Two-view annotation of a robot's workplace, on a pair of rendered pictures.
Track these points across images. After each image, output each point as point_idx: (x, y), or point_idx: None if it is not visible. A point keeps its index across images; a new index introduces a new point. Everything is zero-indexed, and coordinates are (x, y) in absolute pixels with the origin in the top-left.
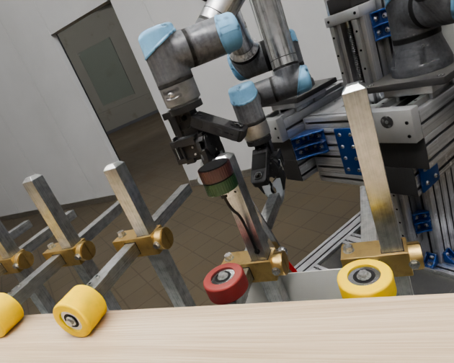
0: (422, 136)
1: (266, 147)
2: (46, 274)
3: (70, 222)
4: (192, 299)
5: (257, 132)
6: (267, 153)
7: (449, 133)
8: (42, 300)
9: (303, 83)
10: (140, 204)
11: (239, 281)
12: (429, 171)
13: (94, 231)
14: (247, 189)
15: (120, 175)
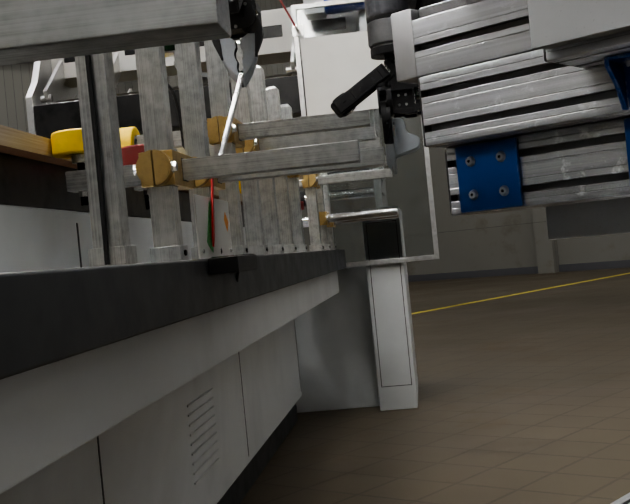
0: (413, 73)
1: (389, 65)
2: (211, 149)
3: (248, 107)
4: (239, 230)
5: (369, 34)
6: (373, 72)
7: (500, 92)
8: (263, 211)
9: None
10: (217, 82)
11: (129, 148)
12: (484, 171)
13: (293, 140)
14: (196, 69)
15: (206, 41)
